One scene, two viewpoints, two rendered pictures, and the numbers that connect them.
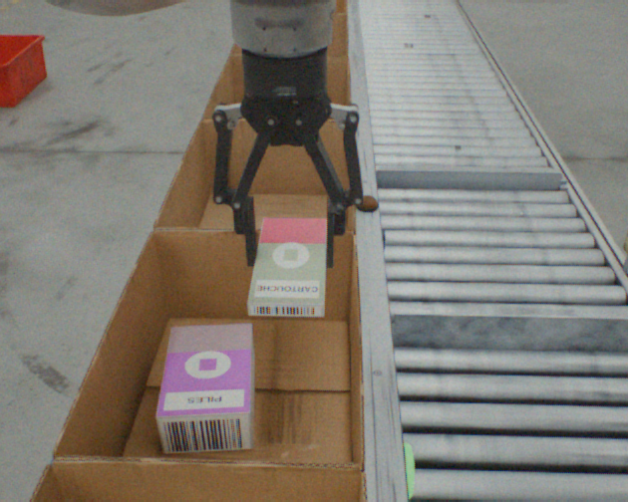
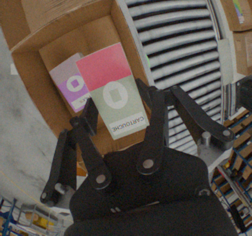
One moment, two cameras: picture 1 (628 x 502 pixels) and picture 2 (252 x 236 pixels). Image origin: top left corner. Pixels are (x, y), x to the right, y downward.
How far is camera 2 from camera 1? 0.66 m
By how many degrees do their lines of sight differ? 82
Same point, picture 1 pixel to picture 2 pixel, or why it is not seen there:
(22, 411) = not seen: hidden behind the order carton
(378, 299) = not seen: outside the picture
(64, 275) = not seen: outside the picture
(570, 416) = (181, 16)
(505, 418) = (164, 20)
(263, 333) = (77, 37)
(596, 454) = (188, 28)
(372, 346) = not seen: hidden behind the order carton
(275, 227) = (89, 69)
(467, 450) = (155, 36)
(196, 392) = (80, 97)
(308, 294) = (140, 123)
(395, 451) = (148, 73)
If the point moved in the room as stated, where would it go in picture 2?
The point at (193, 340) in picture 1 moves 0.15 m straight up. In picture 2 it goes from (61, 74) to (39, 88)
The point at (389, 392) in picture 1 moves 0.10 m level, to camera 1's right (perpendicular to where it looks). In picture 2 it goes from (140, 48) to (164, 39)
